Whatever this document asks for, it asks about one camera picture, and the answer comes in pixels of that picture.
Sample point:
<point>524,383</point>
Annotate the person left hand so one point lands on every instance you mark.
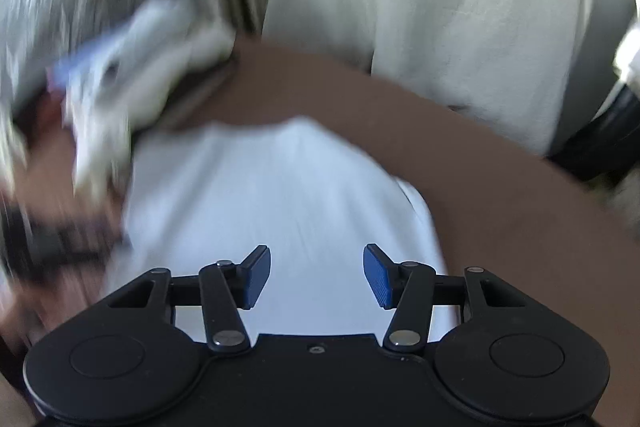
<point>30,310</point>

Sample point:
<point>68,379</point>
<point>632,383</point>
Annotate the dark brown folded garment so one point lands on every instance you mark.
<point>192,91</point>

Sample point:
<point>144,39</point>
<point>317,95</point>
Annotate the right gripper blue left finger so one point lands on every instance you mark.
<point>252,275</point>

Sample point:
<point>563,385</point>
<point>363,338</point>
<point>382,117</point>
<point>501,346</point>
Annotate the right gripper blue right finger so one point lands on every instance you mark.
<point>383,276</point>

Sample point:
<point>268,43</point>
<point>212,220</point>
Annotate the cream towel green trim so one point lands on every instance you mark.
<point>103,122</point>

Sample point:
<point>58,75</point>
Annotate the white t-shirt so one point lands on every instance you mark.
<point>313,199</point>

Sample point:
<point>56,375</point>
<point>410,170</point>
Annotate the white covered mattress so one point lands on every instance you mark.
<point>533,70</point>

